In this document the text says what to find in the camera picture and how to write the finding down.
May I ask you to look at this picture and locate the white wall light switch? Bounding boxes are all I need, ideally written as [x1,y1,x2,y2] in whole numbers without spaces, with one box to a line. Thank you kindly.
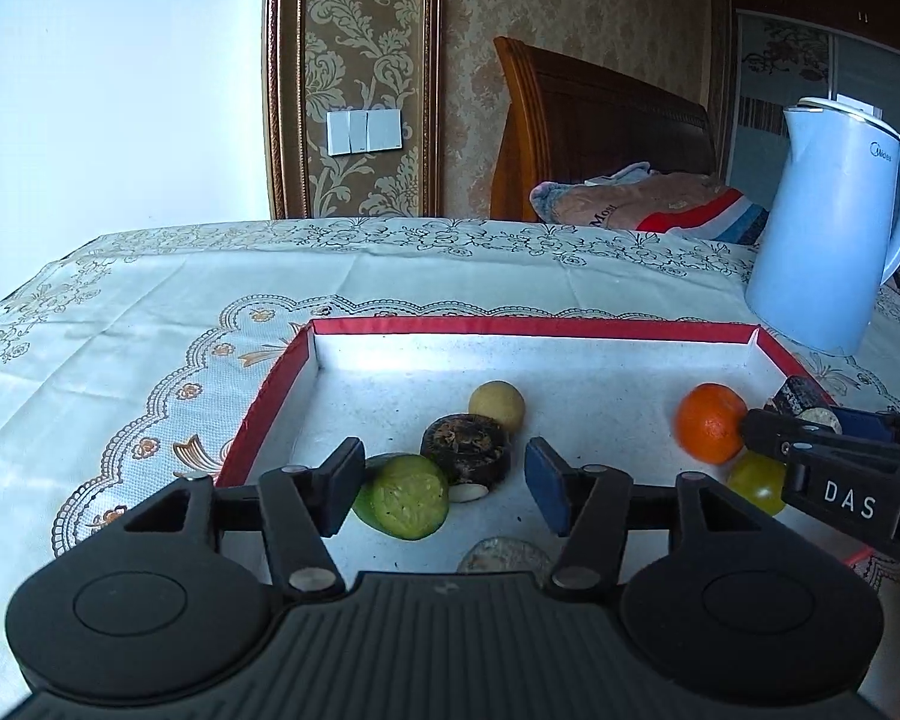
[326,109,404,156]

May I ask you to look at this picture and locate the light blue electric kettle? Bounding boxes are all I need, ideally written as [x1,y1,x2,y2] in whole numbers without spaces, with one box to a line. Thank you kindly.
[744,97,900,356]

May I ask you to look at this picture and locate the brown striped blanket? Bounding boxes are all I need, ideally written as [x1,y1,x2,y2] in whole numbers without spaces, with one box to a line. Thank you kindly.
[555,172,770,245]

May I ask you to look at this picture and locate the gold framed wallpaper panel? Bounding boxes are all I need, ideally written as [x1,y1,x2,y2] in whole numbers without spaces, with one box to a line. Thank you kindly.
[261,0,442,220]

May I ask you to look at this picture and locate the yellow-green lime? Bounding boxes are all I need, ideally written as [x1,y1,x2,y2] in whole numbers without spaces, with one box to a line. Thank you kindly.
[726,454,788,518]

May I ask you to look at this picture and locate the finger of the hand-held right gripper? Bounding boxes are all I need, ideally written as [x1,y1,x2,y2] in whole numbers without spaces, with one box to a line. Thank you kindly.
[741,409,833,466]
[825,405,900,458]

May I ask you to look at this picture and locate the yellow-brown potato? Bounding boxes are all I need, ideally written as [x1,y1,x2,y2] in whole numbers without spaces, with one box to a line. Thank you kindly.
[457,536,554,577]

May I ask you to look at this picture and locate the green cucumber piece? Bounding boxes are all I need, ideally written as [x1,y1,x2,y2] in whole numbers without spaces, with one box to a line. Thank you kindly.
[352,454,451,541]

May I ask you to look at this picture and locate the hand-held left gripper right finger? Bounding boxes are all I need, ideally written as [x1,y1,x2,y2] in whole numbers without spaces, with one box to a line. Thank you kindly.
[523,436,766,601]

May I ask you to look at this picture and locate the orange mandarin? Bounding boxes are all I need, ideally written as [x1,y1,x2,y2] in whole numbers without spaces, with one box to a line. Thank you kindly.
[675,382,749,464]

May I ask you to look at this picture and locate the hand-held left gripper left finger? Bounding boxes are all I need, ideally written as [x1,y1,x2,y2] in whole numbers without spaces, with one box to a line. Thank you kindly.
[124,436,367,602]

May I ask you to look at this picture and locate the red shallow cardboard tray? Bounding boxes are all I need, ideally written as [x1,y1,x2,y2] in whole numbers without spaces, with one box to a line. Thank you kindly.
[214,317,878,578]

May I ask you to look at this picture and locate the chocolate glazed donut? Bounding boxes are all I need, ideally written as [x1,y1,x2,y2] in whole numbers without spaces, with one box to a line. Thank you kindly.
[420,412,512,503]

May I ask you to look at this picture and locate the dark chocolate cake piece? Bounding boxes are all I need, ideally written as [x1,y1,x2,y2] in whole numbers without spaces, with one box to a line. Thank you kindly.
[765,375,845,434]

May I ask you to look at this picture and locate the round tan fruit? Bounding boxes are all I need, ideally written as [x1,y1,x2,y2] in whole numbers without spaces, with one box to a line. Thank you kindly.
[469,381,526,436]

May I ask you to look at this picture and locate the floral wardrobe with sliding doors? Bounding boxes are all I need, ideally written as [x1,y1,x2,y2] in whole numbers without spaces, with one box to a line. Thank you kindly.
[727,7,900,188]

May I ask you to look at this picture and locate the wooden bed headboard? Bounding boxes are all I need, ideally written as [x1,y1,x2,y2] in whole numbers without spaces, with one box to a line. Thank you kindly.
[487,36,721,224]

